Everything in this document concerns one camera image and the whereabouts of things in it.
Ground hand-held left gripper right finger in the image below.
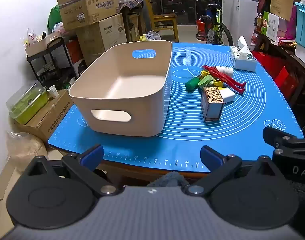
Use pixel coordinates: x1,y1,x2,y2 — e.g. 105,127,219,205
185,145,283,197

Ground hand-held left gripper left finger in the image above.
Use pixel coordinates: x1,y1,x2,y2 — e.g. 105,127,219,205
24,144,120,197

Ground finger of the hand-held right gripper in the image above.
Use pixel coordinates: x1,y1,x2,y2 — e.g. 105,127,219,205
263,126,305,155

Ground brown patterned box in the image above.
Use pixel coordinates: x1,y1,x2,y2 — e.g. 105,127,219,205
201,87,225,122

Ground small white box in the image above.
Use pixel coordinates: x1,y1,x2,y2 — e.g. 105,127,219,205
219,87,236,104

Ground green bottle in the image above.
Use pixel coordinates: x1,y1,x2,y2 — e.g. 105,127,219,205
185,76,201,91

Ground red figure toy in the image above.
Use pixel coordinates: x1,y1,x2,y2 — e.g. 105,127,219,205
202,65,247,94

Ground beige plastic basket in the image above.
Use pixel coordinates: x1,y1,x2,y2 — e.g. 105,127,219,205
69,40,173,137

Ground blue silicone mat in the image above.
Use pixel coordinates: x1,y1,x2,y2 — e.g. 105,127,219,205
48,42,305,173

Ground grey fleece cloth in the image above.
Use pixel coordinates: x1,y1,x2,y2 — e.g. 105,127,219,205
147,171,190,188

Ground low cardboard box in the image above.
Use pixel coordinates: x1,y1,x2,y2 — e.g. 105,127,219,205
14,89,75,143

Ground red gift bag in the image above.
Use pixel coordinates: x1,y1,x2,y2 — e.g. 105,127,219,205
253,51,305,100

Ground clear bag of grain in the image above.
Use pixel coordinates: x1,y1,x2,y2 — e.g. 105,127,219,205
6,131,48,172

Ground white paper cup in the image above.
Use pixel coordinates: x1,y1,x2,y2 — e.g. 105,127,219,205
47,85,58,99

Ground green lid cup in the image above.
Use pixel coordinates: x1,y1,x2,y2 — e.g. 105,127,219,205
198,75,215,88

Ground dark wooden sideboard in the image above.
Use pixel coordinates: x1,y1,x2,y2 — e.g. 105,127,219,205
253,29,305,130

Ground white bottle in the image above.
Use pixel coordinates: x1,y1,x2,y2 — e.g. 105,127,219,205
215,66,234,78

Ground yellow toy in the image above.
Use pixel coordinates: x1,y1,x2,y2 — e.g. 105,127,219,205
200,70,227,88

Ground floral tissue box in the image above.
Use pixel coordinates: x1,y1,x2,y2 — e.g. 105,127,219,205
230,36,257,72

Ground green container with clear lid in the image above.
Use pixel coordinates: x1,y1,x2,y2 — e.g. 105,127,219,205
6,80,49,125

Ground red black carton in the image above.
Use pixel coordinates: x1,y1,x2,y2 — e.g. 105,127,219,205
66,39,86,78

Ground black utility cart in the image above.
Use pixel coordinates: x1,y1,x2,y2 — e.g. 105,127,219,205
26,36,78,90

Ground green white carton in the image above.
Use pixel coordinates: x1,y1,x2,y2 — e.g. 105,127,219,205
261,11,280,43

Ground large brown cardboard box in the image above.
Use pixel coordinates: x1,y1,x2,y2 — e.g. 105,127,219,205
76,14,128,67

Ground shallow cardboard box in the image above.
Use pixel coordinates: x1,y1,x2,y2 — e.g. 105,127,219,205
25,31,61,57

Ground green black bicycle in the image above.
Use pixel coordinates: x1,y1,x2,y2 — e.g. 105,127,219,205
190,0,234,47

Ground red bucket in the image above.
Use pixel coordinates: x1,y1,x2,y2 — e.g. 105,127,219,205
196,19,209,40

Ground grey plastic bag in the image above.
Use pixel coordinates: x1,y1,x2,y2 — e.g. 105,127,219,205
145,31,162,41

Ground wooden chair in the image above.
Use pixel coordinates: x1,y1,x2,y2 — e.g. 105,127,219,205
141,0,179,43

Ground green bag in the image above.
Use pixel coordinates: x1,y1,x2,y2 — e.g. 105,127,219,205
47,5,63,34

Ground open printed cardboard box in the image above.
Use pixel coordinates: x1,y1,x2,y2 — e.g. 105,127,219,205
55,0,119,32

